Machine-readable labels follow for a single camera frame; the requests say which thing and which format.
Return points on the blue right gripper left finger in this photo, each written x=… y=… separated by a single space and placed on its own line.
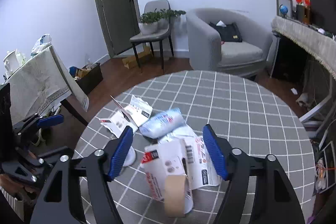
x=117 y=150

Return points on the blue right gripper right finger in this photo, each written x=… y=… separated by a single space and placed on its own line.
x=218 y=149

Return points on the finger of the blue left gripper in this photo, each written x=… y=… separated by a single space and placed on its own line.
x=50 y=121

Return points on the white round lid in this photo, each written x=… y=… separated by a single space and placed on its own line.
x=130 y=158

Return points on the white printed carton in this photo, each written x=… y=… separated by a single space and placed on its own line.
x=201 y=169

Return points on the white red cardboard box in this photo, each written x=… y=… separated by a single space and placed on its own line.
x=161 y=160

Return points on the blue white tissue pack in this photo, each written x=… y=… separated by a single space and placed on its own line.
x=162 y=124

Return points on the brown tape roll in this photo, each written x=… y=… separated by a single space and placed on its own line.
x=178 y=201

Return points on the beige patterned tablecloth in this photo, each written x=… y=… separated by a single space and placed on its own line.
x=41 y=84

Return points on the black storage box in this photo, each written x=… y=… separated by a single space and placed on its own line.
x=88 y=77

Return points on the white kettle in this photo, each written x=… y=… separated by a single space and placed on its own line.
x=11 y=63

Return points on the white plastic bag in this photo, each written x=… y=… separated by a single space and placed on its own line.
x=41 y=44

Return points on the cardboard box on floor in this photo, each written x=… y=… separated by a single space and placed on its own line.
x=144 y=56

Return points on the grey armchair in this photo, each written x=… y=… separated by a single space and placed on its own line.
x=244 y=57

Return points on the black handbag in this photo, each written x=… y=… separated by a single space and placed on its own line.
x=227 y=32

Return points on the potted green plant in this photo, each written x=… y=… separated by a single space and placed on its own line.
x=154 y=21

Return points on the grey dining chair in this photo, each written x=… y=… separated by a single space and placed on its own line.
x=160 y=36

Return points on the beige fringed sideboard cloth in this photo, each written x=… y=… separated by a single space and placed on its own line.
x=321 y=47

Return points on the small blue globe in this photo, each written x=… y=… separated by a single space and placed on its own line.
x=283 y=10

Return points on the wooden speaker box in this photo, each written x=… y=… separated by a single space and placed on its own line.
x=303 y=14

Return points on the black monitor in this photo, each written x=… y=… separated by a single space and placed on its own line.
x=322 y=14

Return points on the picture frame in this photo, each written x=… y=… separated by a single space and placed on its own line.
x=288 y=4

